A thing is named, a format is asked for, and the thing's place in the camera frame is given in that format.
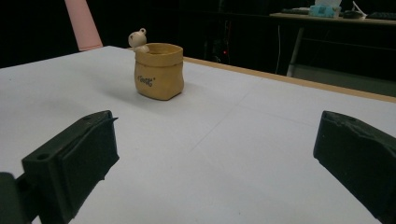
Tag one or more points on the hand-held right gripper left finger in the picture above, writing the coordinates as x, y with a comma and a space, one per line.
77, 158

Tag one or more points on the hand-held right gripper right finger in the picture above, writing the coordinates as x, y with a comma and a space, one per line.
358, 155

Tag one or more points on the tan cup with bear figure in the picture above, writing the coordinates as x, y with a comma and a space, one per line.
160, 74

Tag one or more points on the pink hair brush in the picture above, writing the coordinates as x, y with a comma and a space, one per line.
84, 28

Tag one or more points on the white table mat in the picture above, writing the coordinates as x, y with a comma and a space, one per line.
233, 155

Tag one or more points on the white-legged desk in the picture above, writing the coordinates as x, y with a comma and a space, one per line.
330, 19

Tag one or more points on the black keyboard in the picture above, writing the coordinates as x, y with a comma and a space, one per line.
381, 15
294, 11

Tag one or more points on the teal box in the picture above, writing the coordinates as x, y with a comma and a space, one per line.
323, 11

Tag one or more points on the black computer tower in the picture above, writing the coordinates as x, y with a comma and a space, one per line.
222, 46

